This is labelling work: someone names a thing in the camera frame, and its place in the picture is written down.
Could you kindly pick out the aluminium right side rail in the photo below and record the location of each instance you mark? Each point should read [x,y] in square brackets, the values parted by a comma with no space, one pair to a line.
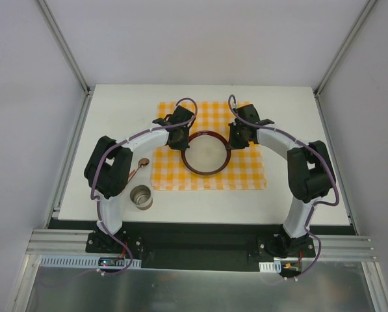
[342,191]

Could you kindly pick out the red rimmed cream plate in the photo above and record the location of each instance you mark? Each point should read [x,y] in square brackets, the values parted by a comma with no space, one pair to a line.
[207,153]

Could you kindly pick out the aluminium frame post left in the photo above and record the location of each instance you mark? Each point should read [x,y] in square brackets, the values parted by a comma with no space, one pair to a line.
[62,44]

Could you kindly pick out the aluminium rail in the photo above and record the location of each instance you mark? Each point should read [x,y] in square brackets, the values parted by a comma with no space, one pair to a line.
[342,191]
[73,242]
[62,182]

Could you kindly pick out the yellow white checkered cloth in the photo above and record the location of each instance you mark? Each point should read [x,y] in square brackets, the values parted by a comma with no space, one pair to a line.
[245,170]

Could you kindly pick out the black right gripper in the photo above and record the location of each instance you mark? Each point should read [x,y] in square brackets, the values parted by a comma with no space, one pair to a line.
[238,138]

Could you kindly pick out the aluminium left side rail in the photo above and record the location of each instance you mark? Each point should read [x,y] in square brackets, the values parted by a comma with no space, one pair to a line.
[62,182]

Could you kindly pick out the left white cable duct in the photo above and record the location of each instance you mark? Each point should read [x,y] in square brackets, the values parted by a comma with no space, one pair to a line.
[76,261]

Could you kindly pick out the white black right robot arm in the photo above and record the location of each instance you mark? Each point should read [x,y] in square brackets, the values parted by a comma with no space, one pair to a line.
[309,171]

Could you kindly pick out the metal cup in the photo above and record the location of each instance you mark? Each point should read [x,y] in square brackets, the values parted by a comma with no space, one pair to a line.
[141,197]

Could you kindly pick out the aluminium frame post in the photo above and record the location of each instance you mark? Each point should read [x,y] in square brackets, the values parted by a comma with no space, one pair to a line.
[345,46]
[62,44]

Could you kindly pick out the aluminium frame post right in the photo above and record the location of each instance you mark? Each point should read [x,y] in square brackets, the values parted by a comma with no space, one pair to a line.
[345,46]

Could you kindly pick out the copper spoon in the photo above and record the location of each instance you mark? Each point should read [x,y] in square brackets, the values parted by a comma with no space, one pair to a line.
[141,163]

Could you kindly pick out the aluminium front rail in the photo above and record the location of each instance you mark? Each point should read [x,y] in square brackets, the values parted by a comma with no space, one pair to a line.
[73,242]

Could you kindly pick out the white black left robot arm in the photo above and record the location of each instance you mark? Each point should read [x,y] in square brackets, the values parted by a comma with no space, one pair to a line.
[109,165]

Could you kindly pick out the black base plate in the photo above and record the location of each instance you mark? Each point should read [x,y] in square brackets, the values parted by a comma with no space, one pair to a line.
[182,246]

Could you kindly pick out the white cable duct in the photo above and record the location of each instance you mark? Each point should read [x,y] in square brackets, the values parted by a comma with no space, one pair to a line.
[270,267]
[76,261]

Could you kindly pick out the right white cable duct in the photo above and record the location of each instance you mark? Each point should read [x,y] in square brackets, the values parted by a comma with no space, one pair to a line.
[270,267]

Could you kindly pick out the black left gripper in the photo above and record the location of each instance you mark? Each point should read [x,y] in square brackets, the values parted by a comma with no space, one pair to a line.
[177,140]

